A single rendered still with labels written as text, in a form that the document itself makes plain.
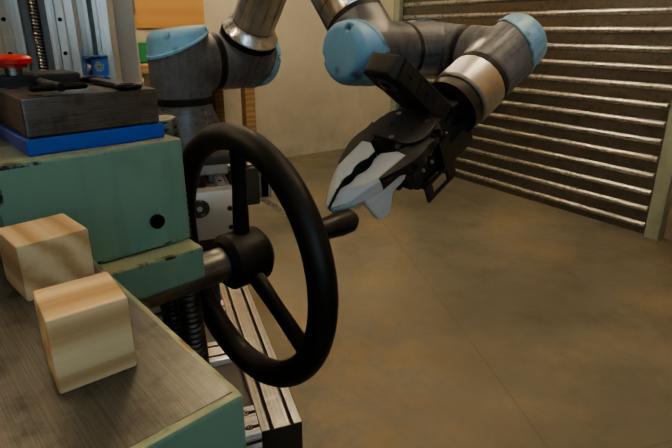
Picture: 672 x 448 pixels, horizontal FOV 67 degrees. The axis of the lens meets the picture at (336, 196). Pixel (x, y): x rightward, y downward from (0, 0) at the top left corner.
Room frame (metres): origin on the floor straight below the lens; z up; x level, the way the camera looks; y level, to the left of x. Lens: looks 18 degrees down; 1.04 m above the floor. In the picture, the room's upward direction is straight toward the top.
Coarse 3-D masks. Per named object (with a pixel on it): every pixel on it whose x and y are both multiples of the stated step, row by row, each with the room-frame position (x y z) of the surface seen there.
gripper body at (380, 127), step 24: (456, 96) 0.58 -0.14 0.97; (384, 120) 0.56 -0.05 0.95; (408, 120) 0.54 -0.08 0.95; (432, 120) 0.53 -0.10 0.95; (456, 120) 0.58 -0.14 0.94; (384, 144) 0.54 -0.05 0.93; (408, 144) 0.51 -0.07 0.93; (456, 144) 0.58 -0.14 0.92; (432, 168) 0.54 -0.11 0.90; (432, 192) 0.53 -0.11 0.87
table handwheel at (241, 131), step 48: (192, 144) 0.54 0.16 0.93; (240, 144) 0.47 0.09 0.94; (192, 192) 0.58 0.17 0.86; (240, 192) 0.49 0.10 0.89; (288, 192) 0.42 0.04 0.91; (240, 240) 0.48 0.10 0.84; (192, 288) 0.44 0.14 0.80; (336, 288) 0.40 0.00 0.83; (240, 336) 0.52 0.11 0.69; (288, 336) 0.43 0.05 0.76; (288, 384) 0.43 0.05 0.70
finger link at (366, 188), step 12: (384, 156) 0.51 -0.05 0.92; (396, 156) 0.50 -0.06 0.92; (372, 168) 0.49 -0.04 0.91; (384, 168) 0.49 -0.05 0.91; (360, 180) 0.48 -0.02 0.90; (372, 180) 0.48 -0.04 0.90; (396, 180) 0.51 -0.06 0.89; (348, 192) 0.47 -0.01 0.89; (360, 192) 0.47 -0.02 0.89; (372, 192) 0.48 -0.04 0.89; (384, 192) 0.50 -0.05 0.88; (336, 204) 0.47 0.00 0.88; (348, 204) 0.47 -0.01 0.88; (372, 204) 0.49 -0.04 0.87; (384, 204) 0.50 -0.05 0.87; (384, 216) 0.50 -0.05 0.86
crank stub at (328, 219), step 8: (328, 216) 0.45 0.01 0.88; (336, 216) 0.45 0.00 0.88; (344, 216) 0.45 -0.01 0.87; (352, 216) 0.46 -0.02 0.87; (328, 224) 0.44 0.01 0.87; (336, 224) 0.44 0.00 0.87; (344, 224) 0.45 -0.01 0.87; (352, 224) 0.45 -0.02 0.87; (328, 232) 0.43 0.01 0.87; (336, 232) 0.44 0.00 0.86; (344, 232) 0.45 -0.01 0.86
